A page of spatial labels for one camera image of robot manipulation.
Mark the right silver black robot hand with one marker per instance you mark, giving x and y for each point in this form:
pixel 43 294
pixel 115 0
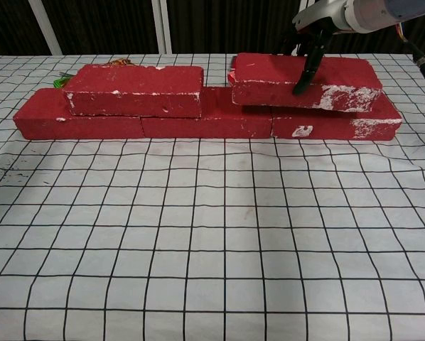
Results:
pixel 319 14

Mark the red brick white scuffed corner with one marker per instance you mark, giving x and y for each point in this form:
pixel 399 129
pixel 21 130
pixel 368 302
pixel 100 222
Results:
pixel 269 71

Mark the red brick chipped white edges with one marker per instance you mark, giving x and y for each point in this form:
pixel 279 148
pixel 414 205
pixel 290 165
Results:
pixel 138 80

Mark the red brick white notch mark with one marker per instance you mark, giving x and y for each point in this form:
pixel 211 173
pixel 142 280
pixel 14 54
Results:
pixel 340 124

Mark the red foam brick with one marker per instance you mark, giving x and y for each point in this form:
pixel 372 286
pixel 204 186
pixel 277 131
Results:
pixel 74 128
pixel 216 124

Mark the green orange snack packet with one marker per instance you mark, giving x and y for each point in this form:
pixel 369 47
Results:
pixel 59 83

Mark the white black checkered tablecloth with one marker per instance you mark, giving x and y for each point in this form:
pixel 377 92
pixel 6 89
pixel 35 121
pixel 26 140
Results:
pixel 212 277

